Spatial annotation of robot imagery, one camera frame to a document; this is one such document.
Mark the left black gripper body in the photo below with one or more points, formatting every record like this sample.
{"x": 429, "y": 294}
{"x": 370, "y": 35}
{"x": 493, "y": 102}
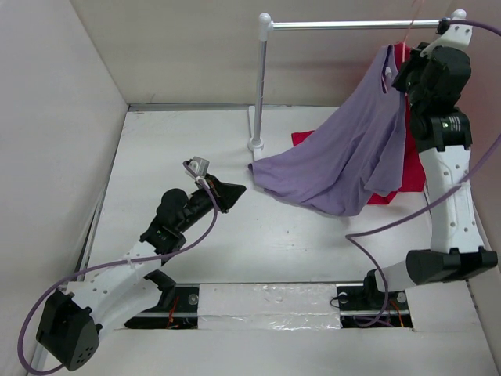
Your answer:
{"x": 201, "y": 202}

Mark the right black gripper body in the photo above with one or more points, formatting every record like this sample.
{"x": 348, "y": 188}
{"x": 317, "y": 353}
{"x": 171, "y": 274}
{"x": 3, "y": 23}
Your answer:
{"x": 408, "y": 77}

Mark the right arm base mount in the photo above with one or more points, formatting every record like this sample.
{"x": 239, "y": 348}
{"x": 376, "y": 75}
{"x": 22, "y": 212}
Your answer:
{"x": 362, "y": 305}

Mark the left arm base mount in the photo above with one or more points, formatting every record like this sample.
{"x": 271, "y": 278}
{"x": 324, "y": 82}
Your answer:
{"x": 177, "y": 307}

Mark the red t shirt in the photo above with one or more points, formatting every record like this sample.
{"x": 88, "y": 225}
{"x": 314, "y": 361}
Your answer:
{"x": 413, "y": 164}

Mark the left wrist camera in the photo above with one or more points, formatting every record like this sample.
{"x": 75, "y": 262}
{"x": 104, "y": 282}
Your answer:
{"x": 196, "y": 167}

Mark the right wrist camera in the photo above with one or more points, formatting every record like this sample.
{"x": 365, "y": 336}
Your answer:
{"x": 451, "y": 34}

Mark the white clothes rack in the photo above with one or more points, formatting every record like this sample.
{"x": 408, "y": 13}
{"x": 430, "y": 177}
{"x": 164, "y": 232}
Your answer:
{"x": 267, "y": 25}

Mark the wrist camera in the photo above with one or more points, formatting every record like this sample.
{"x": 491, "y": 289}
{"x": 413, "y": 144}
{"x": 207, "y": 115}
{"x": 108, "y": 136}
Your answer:
{"x": 196, "y": 167}
{"x": 451, "y": 34}

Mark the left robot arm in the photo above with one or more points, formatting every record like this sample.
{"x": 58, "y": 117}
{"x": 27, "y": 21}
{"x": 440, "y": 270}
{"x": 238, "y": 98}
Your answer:
{"x": 73, "y": 324}

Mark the pink wire hanger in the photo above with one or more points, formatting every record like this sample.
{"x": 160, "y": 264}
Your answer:
{"x": 401, "y": 48}

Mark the purple t shirt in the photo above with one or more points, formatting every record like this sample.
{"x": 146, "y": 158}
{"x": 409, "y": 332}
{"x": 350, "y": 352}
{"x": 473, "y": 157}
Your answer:
{"x": 352, "y": 156}

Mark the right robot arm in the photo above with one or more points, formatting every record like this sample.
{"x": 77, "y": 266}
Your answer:
{"x": 443, "y": 140}

